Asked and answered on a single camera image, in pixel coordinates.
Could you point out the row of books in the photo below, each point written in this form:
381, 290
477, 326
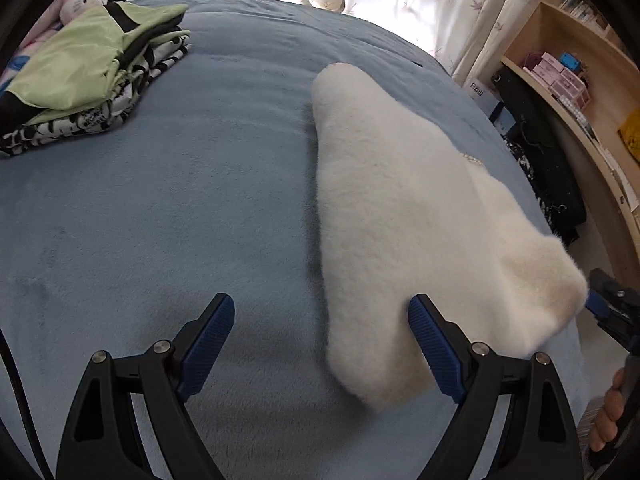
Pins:
582, 7

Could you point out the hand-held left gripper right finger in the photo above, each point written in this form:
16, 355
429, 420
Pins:
435, 345

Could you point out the black clothing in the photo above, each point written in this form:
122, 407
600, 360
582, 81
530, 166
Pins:
545, 160

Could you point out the white fluffy cardigan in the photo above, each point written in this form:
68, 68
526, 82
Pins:
400, 210

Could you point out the white cat plush toy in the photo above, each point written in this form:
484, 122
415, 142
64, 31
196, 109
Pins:
82, 4

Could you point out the person's right hand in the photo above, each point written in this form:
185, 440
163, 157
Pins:
607, 410

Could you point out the yellow packet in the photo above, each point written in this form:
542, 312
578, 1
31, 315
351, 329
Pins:
631, 135

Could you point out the wooden shelf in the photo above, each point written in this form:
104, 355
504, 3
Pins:
600, 115

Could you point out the green garment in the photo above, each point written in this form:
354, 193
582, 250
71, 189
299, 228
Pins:
75, 60

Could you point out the small blue box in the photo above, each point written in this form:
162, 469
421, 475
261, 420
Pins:
571, 61

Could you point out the blue bed blanket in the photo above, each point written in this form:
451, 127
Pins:
175, 195

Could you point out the stack of folded clothes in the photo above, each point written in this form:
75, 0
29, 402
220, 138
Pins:
75, 129

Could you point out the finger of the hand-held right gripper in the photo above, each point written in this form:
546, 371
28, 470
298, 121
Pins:
617, 287
597, 307

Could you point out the black white speckled garment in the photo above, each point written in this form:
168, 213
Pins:
525, 166

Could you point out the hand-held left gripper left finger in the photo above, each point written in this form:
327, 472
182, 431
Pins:
210, 340

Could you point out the stack of pink boxes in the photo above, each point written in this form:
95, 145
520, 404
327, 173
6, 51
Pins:
555, 77

